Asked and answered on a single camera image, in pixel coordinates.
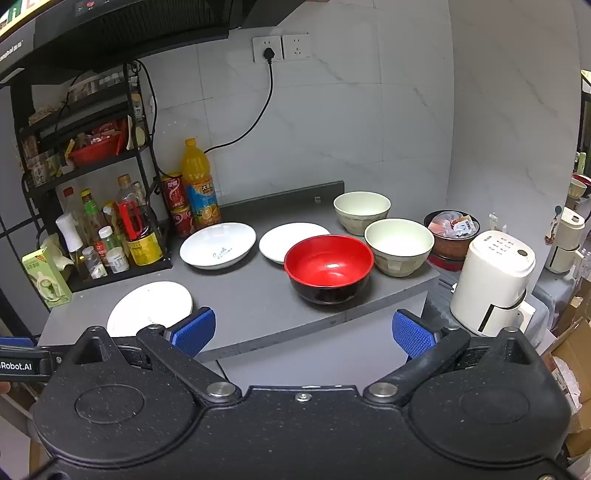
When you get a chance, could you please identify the white crumpled cloth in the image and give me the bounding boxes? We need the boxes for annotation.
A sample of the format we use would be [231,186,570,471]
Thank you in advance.
[39,233,75,269]

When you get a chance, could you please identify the white tall jug appliance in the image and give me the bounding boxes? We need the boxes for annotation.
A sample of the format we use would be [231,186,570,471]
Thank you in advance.
[545,207,586,274]

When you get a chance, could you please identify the brown pot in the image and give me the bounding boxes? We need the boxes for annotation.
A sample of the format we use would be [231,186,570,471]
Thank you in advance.
[424,210,481,272]

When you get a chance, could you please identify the large oil bottle red handle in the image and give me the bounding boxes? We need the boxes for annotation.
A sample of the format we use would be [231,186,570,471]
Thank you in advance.
[114,174,164,267]

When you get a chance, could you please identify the black range hood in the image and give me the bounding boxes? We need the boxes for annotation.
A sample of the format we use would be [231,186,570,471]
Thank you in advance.
[0,0,232,80]

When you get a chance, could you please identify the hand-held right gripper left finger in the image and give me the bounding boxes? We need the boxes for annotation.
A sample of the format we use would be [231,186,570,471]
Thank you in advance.
[69,306,242,408]

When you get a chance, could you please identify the white pill bottle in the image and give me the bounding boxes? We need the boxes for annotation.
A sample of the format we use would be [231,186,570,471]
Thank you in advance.
[106,247,131,274]

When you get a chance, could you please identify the small clear glass jar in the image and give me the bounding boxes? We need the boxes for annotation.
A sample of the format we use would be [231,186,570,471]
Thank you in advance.
[82,246,108,280]

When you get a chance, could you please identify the red plastic basket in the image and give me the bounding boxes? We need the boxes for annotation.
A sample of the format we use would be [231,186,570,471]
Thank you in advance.
[69,136,126,168]

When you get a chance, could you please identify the orange juice bottle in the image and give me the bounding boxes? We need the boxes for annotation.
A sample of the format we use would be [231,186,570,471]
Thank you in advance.
[181,138,222,227]

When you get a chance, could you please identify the cardboard boxes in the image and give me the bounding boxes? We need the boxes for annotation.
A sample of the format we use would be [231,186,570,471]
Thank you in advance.
[539,318,591,459]

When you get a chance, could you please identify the white deep plate blue script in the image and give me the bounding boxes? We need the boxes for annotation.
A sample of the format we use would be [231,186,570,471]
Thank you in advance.
[179,222,257,271]

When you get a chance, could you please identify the white wall socket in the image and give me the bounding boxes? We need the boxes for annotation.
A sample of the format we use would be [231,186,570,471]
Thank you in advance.
[283,33,311,61]
[252,36,282,64]

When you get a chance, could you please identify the white kitchen appliance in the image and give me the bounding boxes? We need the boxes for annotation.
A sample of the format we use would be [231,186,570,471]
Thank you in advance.
[450,230,537,337]

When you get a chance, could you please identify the black metal rack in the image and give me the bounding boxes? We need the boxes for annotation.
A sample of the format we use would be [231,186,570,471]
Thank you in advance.
[9,60,174,292]

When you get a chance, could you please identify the yellow cap green label bottle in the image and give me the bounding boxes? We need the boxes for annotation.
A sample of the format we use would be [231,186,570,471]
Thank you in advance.
[81,189,110,241]

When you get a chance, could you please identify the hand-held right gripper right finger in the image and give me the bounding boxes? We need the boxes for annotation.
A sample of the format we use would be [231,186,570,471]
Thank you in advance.
[363,309,542,408]

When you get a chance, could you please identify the green cardboard box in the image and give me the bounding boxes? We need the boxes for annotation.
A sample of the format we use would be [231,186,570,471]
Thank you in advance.
[21,246,74,309]

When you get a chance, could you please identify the black plug and cable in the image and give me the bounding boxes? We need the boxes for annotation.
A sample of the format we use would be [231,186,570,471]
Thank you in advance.
[203,48,279,156]

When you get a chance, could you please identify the red and black bowl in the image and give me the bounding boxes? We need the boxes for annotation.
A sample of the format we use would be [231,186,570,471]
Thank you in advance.
[283,234,375,306]

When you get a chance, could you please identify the green jar white lid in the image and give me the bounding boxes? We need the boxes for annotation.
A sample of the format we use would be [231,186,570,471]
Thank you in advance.
[98,225,122,252]

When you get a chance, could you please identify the beige ceramic bowl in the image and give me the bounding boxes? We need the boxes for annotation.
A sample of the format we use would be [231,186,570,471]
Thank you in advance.
[333,191,392,236]
[364,218,435,278]

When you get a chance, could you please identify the pile of sachets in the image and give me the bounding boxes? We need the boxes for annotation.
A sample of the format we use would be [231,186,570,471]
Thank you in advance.
[428,212,479,241]

